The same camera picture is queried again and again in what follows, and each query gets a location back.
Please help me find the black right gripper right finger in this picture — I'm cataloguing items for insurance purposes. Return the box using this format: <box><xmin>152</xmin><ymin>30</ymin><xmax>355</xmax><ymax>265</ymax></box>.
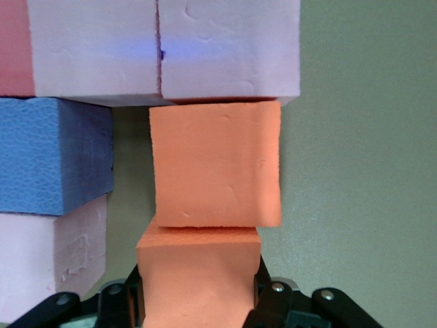
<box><xmin>244</xmin><ymin>256</ymin><xmax>384</xmax><ymax>328</ymax></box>

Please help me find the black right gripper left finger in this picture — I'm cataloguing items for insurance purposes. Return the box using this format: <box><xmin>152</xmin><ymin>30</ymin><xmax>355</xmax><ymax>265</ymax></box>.
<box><xmin>0</xmin><ymin>263</ymin><xmax>147</xmax><ymax>328</ymax></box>

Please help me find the orange foam cube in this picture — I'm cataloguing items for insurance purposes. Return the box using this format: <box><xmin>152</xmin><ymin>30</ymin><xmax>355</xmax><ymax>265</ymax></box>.
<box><xmin>135</xmin><ymin>223</ymin><xmax>261</xmax><ymax>328</ymax></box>
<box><xmin>148</xmin><ymin>100</ymin><xmax>283</xmax><ymax>229</ymax></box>

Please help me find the pink foam cube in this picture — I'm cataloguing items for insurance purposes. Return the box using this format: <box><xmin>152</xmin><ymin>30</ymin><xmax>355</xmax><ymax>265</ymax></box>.
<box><xmin>26</xmin><ymin>0</ymin><xmax>163</xmax><ymax>107</ymax></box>
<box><xmin>157</xmin><ymin>0</ymin><xmax>302</xmax><ymax>105</ymax></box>
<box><xmin>0</xmin><ymin>193</ymin><xmax>109</xmax><ymax>324</ymax></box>

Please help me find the purple foam cube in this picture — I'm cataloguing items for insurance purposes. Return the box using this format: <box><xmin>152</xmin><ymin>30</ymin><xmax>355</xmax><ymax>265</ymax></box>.
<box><xmin>0</xmin><ymin>96</ymin><xmax>115</xmax><ymax>217</ymax></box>

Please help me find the red foam cube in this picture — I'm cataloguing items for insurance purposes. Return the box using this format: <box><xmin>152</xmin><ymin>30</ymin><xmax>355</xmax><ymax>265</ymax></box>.
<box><xmin>0</xmin><ymin>0</ymin><xmax>37</xmax><ymax>98</ymax></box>

